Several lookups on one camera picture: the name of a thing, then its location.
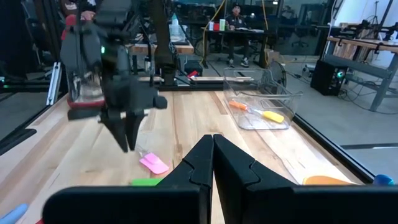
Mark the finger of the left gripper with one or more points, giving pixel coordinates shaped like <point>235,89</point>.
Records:
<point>118,127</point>
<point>135,124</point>

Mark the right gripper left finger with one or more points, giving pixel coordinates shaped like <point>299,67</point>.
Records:
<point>192,174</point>

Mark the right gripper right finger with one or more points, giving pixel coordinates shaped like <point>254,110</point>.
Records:
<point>233,168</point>

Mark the orange silicone spatula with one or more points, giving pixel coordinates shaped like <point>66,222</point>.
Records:
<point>237,105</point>

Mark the yellow silicone spatula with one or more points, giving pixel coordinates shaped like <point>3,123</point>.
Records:
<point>273,116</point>

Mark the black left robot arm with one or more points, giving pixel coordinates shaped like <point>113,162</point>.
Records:
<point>163,46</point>

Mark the pink silicone spatula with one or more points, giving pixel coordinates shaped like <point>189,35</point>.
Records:
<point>155,165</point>

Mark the green silicone spatula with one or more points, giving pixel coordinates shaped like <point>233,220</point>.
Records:
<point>146,182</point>

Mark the small red tool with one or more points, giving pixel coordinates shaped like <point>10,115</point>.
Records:
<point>192,74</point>

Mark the wooden workbench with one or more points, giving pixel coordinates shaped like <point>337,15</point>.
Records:
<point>183,48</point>

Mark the clear plastic container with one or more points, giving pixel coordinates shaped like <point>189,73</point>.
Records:
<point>178,31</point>

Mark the clear plastic bin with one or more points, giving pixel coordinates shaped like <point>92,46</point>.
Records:
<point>236,81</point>

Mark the yellow plastic bin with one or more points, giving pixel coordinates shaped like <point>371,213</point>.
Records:
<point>326,181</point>

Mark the black floor fan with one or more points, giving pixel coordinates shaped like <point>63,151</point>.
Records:
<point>278,74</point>

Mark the person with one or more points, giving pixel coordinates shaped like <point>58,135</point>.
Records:
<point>236,21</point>
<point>71,6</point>

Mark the red can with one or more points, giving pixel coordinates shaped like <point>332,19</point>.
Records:
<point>216,26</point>

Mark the green cup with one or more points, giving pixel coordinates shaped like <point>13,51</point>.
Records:
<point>222,25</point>

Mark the black computer tower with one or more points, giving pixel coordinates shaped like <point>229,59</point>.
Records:
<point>326,77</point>

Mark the black desk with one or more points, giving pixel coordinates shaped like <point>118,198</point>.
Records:
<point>248,32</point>

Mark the blue silicone spoon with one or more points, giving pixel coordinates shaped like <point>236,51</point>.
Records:
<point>12,214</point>

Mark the blue rounded object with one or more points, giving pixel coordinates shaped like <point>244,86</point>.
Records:
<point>384,180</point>

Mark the grey framed workbench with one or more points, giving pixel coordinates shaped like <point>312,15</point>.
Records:
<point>367,67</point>

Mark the aluminium bracket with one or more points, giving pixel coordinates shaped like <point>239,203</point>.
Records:
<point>54,84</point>

